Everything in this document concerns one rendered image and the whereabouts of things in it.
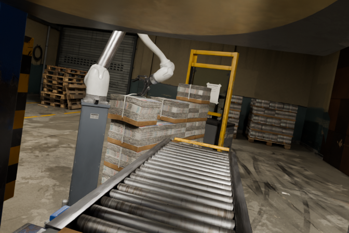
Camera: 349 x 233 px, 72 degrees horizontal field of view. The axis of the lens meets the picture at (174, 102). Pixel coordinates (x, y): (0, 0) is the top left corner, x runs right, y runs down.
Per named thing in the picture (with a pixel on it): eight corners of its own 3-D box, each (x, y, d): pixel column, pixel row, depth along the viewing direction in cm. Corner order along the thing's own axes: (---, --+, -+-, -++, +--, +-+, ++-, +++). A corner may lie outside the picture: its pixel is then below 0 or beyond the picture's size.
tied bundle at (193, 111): (160, 116, 303) (163, 98, 301) (173, 115, 328) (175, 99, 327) (187, 122, 283) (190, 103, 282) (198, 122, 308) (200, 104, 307)
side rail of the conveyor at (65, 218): (162, 152, 195) (165, 137, 194) (169, 153, 193) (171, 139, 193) (37, 268, 63) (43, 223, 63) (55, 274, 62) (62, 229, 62)
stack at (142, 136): (96, 202, 232) (109, 117, 228) (163, 175, 333) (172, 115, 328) (126, 218, 213) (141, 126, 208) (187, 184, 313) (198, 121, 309)
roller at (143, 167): (138, 172, 123) (140, 162, 123) (232, 194, 114) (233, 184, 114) (135, 175, 118) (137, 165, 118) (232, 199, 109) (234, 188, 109)
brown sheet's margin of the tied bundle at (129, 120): (123, 121, 213) (124, 116, 212) (143, 120, 237) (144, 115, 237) (136, 126, 205) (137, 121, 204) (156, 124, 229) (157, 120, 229)
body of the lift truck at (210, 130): (177, 162, 399) (185, 115, 394) (192, 157, 446) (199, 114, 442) (216, 176, 364) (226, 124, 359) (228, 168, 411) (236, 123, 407)
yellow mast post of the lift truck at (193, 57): (172, 158, 387) (190, 49, 378) (175, 157, 395) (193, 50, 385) (177, 160, 383) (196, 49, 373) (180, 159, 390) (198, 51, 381)
